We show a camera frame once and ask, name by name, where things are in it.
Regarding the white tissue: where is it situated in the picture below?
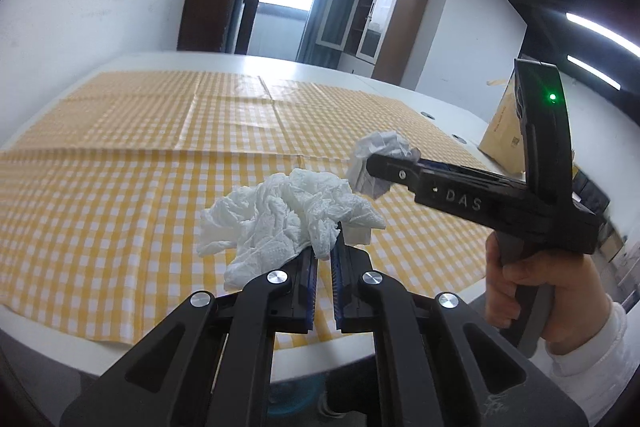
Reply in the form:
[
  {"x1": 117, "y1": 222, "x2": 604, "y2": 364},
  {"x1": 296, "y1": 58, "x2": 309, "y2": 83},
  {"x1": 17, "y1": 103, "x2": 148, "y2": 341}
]
[{"x1": 196, "y1": 168, "x2": 386, "y2": 289}]

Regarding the white right sleeve forearm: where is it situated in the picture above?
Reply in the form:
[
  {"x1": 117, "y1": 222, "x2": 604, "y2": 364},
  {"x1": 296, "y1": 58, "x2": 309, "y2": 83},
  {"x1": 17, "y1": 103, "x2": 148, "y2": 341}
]
[{"x1": 532, "y1": 303, "x2": 639, "y2": 426}]

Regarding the blue mesh trash basket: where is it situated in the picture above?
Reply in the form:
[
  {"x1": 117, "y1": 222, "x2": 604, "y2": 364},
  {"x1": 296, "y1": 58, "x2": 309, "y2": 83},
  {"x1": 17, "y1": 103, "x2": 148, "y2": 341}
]
[{"x1": 267, "y1": 374, "x2": 326, "y2": 419}]

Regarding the person's right hand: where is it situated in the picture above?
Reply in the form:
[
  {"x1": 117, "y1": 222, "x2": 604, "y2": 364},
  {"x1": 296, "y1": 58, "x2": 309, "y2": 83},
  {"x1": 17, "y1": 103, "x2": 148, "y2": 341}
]
[{"x1": 485, "y1": 234, "x2": 612, "y2": 355}]

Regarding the brown cardboard box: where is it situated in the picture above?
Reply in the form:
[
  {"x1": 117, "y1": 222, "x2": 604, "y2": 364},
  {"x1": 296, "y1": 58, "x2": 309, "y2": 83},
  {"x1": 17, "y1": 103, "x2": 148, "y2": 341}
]
[{"x1": 478, "y1": 74, "x2": 525, "y2": 176}]

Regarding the glass door cabinet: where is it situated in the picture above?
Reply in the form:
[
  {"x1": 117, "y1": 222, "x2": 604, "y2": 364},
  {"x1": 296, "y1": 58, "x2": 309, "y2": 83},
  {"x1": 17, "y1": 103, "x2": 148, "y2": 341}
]
[{"x1": 356, "y1": 0, "x2": 428, "y2": 86}]

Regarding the ceiling tube light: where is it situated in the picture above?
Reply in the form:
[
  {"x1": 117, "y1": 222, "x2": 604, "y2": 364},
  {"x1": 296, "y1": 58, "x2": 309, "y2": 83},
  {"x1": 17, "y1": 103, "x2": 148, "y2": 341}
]
[
  {"x1": 566, "y1": 55, "x2": 622, "y2": 91},
  {"x1": 565, "y1": 12, "x2": 640, "y2": 57}
]

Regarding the open white framed glass door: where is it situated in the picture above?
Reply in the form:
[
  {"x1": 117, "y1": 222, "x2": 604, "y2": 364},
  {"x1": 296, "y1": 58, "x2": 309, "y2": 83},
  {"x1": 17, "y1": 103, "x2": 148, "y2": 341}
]
[{"x1": 316, "y1": 0, "x2": 359, "y2": 51}]

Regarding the yellow checkered tablecloth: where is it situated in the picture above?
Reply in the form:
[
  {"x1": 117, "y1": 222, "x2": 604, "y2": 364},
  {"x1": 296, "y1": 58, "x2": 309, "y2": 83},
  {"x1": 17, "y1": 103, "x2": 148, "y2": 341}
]
[{"x1": 1, "y1": 72, "x2": 478, "y2": 343}]

